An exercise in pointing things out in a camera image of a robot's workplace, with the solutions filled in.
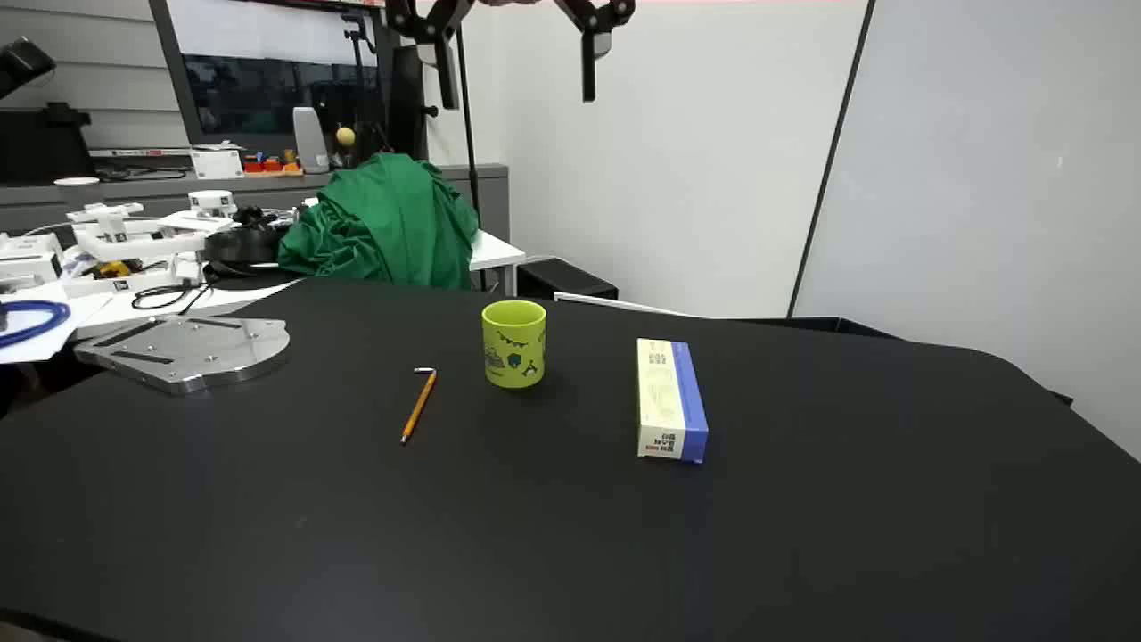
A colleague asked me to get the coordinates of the orange handled hex wrench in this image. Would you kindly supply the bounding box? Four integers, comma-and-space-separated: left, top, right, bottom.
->
398, 366, 440, 447

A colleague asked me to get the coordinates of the yellow green mug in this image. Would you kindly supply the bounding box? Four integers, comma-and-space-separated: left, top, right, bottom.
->
482, 301, 545, 392

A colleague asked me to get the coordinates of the green cloth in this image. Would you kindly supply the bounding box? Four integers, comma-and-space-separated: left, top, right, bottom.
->
277, 152, 477, 288

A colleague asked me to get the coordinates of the dark monitor screen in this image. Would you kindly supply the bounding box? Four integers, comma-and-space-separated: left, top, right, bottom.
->
149, 0, 385, 149

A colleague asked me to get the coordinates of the black coiled cable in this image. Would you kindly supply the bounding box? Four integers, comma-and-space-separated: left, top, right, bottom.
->
200, 206, 295, 288

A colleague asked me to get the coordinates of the white mechanical parts assembly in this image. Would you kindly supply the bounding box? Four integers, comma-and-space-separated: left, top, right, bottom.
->
0, 190, 243, 301

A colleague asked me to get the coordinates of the grey metal plate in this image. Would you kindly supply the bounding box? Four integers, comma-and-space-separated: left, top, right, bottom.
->
75, 315, 294, 395

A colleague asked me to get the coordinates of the blue cable loop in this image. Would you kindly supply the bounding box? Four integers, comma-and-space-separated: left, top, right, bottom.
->
0, 301, 75, 352

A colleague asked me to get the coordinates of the cream and blue box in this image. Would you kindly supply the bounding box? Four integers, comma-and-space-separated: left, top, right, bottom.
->
636, 340, 711, 464

